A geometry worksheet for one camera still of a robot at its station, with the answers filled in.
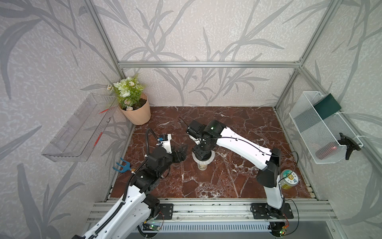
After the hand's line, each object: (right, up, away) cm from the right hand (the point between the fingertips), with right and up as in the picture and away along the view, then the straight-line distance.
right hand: (200, 150), depth 77 cm
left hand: (-9, +2, -2) cm, 10 cm away
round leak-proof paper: (+2, -5, -3) cm, 6 cm away
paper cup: (+1, -11, +8) cm, 14 cm away
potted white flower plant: (-44, +29, +17) cm, 56 cm away
